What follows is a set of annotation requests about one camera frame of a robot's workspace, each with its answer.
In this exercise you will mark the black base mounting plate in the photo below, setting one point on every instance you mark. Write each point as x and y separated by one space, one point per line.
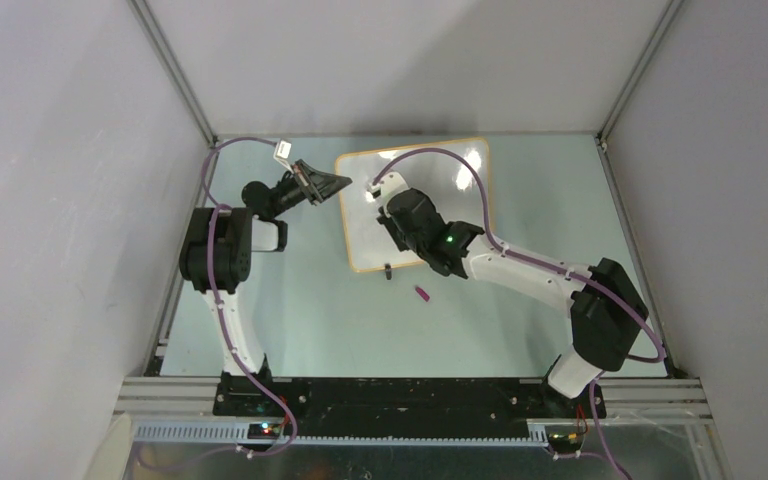
403 408

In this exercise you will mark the yellow framed whiteboard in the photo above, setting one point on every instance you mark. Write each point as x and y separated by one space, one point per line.
448 183

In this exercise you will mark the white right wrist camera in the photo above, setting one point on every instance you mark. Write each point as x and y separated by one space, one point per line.
387 185

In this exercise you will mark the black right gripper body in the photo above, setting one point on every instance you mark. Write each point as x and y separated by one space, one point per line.
404 242

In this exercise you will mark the magenta marker cap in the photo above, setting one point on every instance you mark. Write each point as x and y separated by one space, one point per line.
422 293

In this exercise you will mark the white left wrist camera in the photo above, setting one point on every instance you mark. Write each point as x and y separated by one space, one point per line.
282 152

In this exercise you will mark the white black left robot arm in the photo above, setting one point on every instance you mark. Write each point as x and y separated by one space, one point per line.
220 241

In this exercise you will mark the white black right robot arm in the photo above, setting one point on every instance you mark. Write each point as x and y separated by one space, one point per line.
605 310

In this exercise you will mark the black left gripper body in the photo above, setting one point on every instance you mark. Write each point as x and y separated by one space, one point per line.
291 190

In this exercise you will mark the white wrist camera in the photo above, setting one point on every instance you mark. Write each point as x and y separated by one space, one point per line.
387 185
282 152

